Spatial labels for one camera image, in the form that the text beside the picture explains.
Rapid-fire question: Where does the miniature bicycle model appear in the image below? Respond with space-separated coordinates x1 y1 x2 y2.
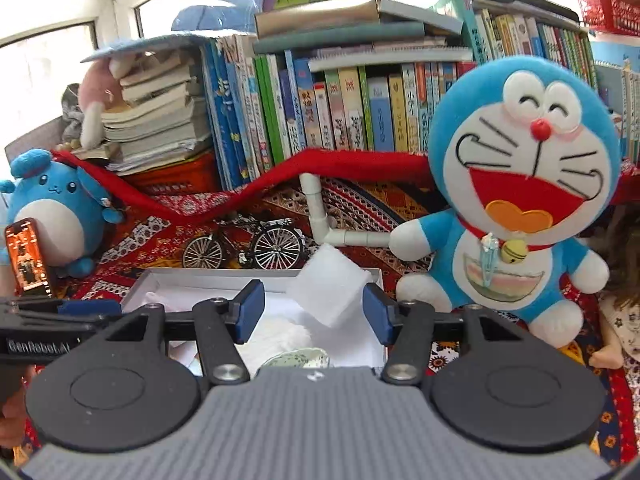
181 215 307 271

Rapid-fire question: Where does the orange plastic crate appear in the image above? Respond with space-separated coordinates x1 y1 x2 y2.
122 152 221 196

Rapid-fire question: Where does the grey green book pile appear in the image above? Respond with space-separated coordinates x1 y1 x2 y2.
252 0 473 73

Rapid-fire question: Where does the blue cat plush toy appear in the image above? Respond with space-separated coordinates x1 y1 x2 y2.
389 55 623 348

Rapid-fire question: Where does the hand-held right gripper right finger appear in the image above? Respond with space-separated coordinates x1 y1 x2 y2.
362 282 551 386

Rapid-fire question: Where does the white soft cube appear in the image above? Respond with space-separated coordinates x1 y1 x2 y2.
286 242 375 330

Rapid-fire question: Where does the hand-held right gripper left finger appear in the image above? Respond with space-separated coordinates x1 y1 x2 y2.
80 280 266 386

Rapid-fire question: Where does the black smartphone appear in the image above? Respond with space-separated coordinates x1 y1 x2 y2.
4 217 56 301

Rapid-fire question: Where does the pink white plush toy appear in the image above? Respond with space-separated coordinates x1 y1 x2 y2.
79 55 136 148

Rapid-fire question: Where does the white plastic pipe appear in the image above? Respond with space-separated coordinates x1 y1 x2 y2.
299 172 396 248

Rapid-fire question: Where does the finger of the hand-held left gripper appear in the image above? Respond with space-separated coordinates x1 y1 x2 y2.
0 297 123 333

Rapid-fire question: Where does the person's left hand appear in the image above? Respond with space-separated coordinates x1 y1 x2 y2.
0 391 30 461

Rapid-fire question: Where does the stack of worn books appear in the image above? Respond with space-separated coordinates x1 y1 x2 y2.
70 30 216 176

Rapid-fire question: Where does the red plastic basket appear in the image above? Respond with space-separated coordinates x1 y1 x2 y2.
572 0 640 36

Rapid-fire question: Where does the row of upright books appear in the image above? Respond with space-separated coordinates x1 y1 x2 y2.
200 0 640 191

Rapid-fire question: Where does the brown-haired doll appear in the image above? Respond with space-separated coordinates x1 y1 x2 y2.
582 205 640 376

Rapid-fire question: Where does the grey plush toy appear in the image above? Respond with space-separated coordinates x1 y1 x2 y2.
60 82 88 143

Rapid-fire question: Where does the white shallow cardboard box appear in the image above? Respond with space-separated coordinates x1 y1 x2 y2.
120 267 388 376

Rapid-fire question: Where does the blue round plush toy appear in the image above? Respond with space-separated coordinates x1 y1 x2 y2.
0 147 126 278

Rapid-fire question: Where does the white fluffy plush toy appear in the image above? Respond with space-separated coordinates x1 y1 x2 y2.
235 317 321 361

